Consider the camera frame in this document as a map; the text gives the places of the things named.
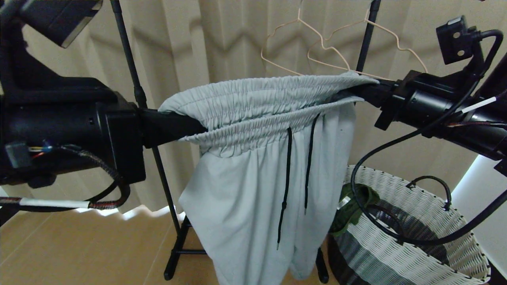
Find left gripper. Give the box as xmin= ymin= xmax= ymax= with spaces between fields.
xmin=0 ymin=92 xmax=146 ymax=187

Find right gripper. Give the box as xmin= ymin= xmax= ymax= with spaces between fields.
xmin=374 ymin=70 xmax=507 ymax=161

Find pink clothes hanger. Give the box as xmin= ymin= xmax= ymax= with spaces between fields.
xmin=307 ymin=9 xmax=428 ymax=80
xmin=261 ymin=6 xmax=351 ymax=78

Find pale grey shorts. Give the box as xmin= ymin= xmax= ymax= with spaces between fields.
xmin=158 ymin=71 xmax=379 ymax=281

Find black clothes rack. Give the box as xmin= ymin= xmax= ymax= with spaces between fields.
xmin=109 ymin=0 xmax=381 ymax=284

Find white laundry basket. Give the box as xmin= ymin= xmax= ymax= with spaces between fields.
xmin=328 ymin=164 xmax=492 ymax=285

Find green garment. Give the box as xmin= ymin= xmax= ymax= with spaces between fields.
xmin=331 ymin=182 xmax=381 ymax=238

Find beige curtain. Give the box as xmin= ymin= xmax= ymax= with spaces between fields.
xmin=0 ymin=0 xmax=507 ymax=222

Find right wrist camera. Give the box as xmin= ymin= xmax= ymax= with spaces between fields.
xmin=436 ymin=15 xmax=487 ymax=86

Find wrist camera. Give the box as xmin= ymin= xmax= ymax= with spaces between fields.
xmin=0 ymin=0 xmax=117 ymax=105
xmin=436 ymin=15 xmax=487 ymax=86

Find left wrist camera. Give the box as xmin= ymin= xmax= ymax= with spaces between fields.
xmin=0 ymin=0 xmax=117 ymax=105

